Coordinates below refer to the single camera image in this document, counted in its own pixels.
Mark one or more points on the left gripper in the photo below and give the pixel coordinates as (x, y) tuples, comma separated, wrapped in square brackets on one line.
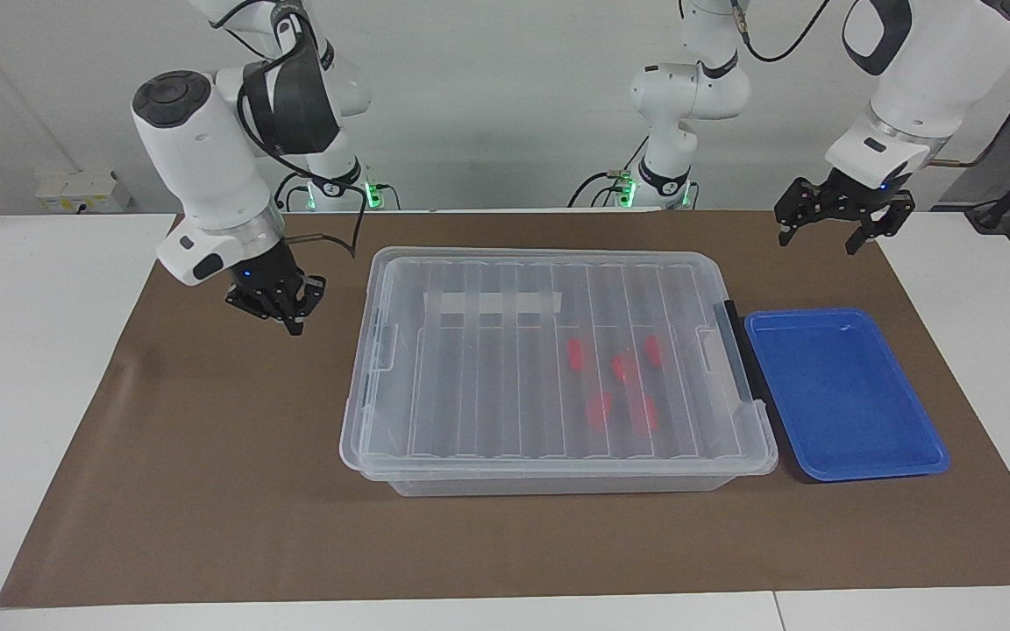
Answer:
[(857, 194)]

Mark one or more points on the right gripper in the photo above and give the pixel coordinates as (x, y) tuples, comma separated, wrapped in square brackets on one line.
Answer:
[(266, 270)]

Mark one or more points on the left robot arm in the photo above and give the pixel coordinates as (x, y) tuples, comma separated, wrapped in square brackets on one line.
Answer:
[(689, 92)]

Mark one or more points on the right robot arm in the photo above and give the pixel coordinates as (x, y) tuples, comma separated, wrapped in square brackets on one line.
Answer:
[(207, 166)]

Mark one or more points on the grey box latch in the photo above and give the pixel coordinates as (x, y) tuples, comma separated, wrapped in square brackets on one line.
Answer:
[(737, 350)]

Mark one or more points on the red block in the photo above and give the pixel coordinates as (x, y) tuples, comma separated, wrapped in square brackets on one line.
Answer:
[(653, 350), (624, 366), (575, 354)]

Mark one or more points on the clear plastic lidded box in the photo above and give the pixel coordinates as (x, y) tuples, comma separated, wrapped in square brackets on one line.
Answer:
[(505, 386)]

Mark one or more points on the blue plastic tray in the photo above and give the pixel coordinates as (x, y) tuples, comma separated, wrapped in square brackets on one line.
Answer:
[(842, 394)]

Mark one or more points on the white wall socket box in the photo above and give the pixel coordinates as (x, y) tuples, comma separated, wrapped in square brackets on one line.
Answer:
[(84, 191)]

